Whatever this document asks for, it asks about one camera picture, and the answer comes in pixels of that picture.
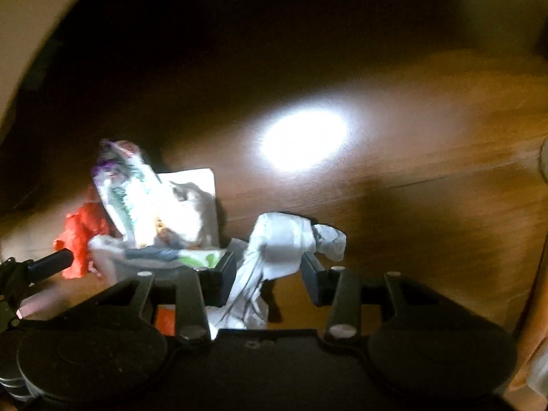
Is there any white paper sheet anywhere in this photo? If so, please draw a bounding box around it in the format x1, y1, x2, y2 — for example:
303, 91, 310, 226
156, 168, 220, 250

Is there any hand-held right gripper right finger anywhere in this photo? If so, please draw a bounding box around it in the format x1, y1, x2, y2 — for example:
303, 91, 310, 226
300, 252, 454, 344

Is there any printed snack wrapper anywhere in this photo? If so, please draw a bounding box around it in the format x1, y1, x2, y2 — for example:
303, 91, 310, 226
92, 139, 172, 251

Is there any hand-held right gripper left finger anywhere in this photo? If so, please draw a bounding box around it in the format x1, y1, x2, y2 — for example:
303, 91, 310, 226
88, 252, 238, 344

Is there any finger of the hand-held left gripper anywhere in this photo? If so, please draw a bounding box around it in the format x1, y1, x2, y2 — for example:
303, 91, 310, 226
25, 248, 75, 284

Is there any white green plastic wrapper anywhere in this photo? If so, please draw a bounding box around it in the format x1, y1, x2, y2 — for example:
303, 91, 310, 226
88, 235, 228, 282

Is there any red plastic bag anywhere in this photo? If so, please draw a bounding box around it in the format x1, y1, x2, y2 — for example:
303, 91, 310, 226
53, 188, 177, 335

